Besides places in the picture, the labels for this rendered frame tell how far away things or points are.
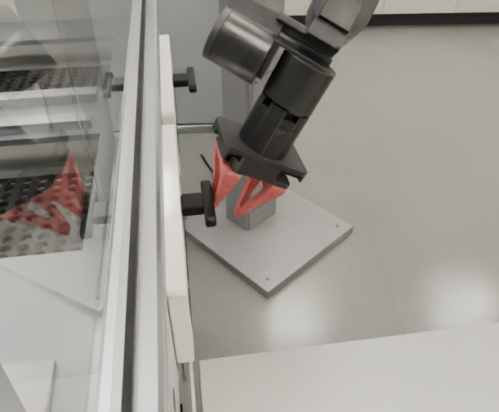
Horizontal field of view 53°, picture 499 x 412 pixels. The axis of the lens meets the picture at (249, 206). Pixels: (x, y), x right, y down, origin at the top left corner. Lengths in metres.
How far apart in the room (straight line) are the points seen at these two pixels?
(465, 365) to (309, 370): 0.18
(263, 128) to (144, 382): 0.30
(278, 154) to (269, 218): 1.34
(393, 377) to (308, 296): 1.08
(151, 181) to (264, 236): 1.36
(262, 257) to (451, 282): 0.63
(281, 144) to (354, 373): 0.26
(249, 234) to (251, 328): 0.38
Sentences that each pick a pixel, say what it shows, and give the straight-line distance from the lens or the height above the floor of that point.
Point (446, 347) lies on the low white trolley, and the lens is 0.65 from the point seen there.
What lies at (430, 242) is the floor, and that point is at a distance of 1.95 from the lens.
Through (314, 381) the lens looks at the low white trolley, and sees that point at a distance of 0.59.
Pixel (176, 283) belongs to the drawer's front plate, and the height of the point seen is 0.93.
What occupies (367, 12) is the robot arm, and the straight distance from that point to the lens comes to 0.52.
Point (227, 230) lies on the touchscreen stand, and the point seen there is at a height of 0.04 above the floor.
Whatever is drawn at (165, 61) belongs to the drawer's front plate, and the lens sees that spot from 0.84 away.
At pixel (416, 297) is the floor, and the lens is 1.74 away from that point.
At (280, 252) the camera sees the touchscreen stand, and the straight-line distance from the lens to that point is 1.75.
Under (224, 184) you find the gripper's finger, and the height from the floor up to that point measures 0.93.
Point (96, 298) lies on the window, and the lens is 0.24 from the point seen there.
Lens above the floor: 1.26
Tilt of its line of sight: 39 degrees down
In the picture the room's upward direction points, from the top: straight up
